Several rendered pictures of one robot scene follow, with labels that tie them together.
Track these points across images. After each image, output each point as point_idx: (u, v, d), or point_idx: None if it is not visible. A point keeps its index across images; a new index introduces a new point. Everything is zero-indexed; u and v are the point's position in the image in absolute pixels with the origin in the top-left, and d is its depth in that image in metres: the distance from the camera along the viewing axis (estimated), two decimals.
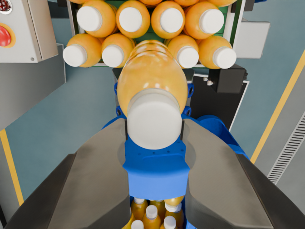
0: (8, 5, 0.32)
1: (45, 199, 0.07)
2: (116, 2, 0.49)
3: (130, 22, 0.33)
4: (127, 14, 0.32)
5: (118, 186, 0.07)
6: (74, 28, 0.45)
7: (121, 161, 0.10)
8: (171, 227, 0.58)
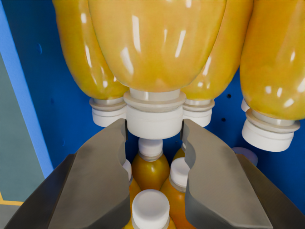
0: None
1: (45, 199, 0.07)
2: None
3: None
4: None
5: (118, 186, 0.07)
6: None
7: (121, 161, 0.10)
8: None
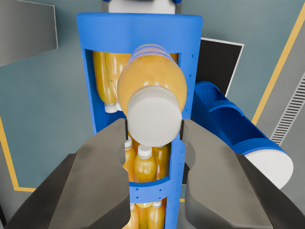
0: None
1: (45, 199, 0.07)
2: None
3: (156, 129, 0.13)
4: (149, 112, 0.12)
5: (119, 186, 0.07)
6: None
7: (121, 161, 0.10)
8: None
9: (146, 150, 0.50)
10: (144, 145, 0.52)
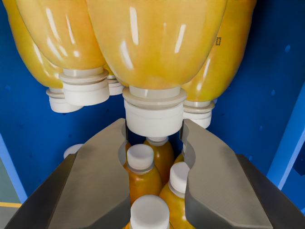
0: None
1: (45, 199, 0.07)
2: None
3: None
4: (148, 129, 0.12)
5: (119, 186, 0.07)
6: None
7: (121, 161, 0.10)
8: None
9: (154, 223, 0.17)
10: (149, 203, 0.19)
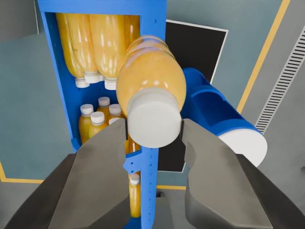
0: None
1: (45, 199, 0.07)
2: None
3: None
4: (110, 88, 0.45)
5: (119, 186, 0.07)
6: None
7: (121, 161, 0.10)
8: None
9: None
10: (115, 119, 0.52)
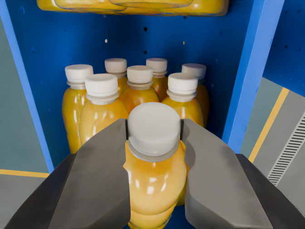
0: None
1: (45, 199, 0.07)
2: None
3: None
4: None
5: (119, 186, 0.07)
6: None
7: (121, 161, 0.10)
8: None
9: None
10: None
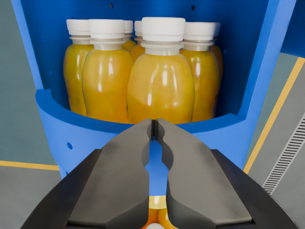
0: None
1: (70, 190, 0.07)
2: None
3: None
4: None
5: (139, 187, 0.07)
6: None
7: (144, 161, 0.10)
8: (206, 27, 0.20)
9: (169, 17, 0.15)
10: None
